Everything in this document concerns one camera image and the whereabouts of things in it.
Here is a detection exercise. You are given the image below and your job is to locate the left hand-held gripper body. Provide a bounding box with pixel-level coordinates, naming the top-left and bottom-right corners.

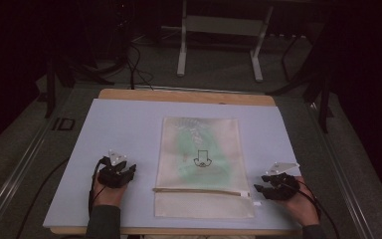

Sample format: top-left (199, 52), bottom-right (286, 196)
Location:
top-left (96, 148), bottom-right (134, 189)

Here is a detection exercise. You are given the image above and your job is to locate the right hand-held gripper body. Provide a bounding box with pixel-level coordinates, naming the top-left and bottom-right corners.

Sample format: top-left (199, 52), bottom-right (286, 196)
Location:
top-left (261, 161), bottom-right (301, 201)

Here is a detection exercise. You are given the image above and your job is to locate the clear ziplock plastic bag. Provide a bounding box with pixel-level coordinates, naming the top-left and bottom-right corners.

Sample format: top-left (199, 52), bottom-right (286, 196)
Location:
top-left (152, 116), bottom-right (257, 220)

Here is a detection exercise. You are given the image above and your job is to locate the person's left hand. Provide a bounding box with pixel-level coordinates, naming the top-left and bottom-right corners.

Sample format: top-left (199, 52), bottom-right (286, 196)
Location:
top-left (91, 172), bottom-right (129, 209)

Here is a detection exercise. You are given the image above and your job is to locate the light blue table mat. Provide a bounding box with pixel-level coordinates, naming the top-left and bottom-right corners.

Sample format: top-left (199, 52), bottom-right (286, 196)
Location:
top-left (43, 98), bottom-right (303, 232)

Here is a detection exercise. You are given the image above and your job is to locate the green garment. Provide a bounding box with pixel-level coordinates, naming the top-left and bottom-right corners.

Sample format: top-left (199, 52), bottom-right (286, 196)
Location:
top-left (176, 127), bottom-right (235, 183)

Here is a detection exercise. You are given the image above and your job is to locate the wooden table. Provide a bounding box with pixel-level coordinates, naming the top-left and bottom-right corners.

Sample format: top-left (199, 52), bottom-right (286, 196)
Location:
top-left (49, 88), bottom-right (300, 237)

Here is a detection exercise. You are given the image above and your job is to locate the black tripod stand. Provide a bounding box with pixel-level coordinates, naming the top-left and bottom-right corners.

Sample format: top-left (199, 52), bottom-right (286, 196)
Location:
top-left (44, 39), bottom-right (137, 120)

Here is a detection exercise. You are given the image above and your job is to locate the black metal stand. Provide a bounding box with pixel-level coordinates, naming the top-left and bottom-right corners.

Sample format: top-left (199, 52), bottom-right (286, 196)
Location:
top-left (267, 33), bottom-right (334, 134)

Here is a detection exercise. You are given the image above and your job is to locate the white metal stand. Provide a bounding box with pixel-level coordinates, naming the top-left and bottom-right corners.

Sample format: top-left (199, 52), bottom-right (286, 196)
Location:
top-left (176, 0), bottom-right (276, 83)

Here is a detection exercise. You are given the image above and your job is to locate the left hand-held gripper cable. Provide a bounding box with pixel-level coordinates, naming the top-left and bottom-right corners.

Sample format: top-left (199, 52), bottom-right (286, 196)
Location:
top-left (88, 156), bottom-right (111, 217)

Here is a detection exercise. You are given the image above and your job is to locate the hand-held gripper cable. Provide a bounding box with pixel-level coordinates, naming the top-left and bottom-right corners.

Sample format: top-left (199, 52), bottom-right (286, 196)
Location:
top-left (88, 156), bottom-right (111, 217)
top-left (291, 180), bottom-right (342, 239)

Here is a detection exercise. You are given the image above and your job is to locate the right hand-held gripper cable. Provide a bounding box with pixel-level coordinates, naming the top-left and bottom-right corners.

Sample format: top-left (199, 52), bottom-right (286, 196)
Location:
top-left (291, 180), bottom-right (342, 239)

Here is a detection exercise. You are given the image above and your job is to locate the metal floor rail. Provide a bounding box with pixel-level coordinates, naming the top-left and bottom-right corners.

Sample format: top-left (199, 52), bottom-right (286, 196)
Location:
top-left (306, 103), bottom-right (377, 239)
top-left (0, 99), bottom-right (64, 239)

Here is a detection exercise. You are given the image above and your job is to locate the black rectangular floor frame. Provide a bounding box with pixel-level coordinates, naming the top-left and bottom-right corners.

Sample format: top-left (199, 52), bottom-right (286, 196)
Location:
top-left (52, 117), bottom-right (77, 131)

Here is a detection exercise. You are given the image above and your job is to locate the black floor cable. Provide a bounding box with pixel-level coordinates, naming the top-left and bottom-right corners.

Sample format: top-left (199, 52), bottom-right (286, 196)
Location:
top-left (15, 156), bottom-right (72, 239)

